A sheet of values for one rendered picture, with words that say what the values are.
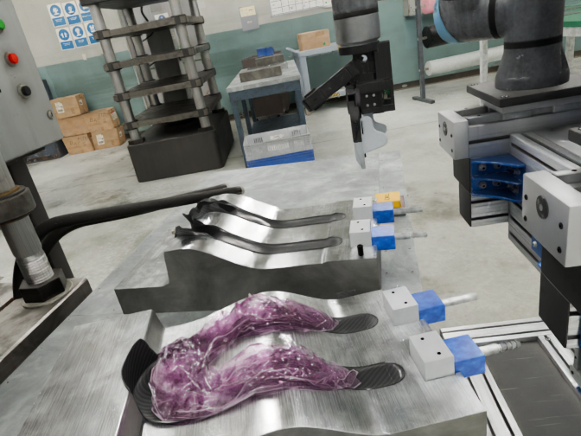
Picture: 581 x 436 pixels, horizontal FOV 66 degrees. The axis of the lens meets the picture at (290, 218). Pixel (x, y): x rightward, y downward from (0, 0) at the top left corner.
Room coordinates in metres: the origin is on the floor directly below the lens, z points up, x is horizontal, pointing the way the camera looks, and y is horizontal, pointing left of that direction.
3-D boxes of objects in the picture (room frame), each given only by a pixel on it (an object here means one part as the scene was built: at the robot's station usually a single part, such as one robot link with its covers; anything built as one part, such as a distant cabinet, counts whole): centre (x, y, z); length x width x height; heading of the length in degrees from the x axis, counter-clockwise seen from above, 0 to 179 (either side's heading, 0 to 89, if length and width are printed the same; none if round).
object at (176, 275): (0.83, 0.08, 0.87); 0.50 x 0.26 x 0.14; 76
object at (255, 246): (0.82, 0.07, 0.92); 0.35 x 0.16 x 0.09; 76
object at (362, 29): (0.82, -0.17, 1.23); 0.08 x 0.08 x 0.05
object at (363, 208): (0.81, -0.19, 0.89); 0.13 x 0.05 x 0.05; 76
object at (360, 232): (0.70, -0.16, 0.89); 0.13 x 0.05 x 0.05; 76
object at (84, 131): (7.09, 2.72, 0.42); 0.86 x 0.33 x 0.83; 87
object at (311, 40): (6.74, -0.79, 0.94); 0.41 x 0.33 x 0.29; 94
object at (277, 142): (4.06, -0.02, 0.28); 0.61 x 0.41 x 0.15; 87
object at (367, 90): (0.81, -0.18, 1.15); 0.09 x 0.08 x 0.12; 76
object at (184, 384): (0.47, 0.09, 0.90); 0.26 x 0.18 x 0.08; 93
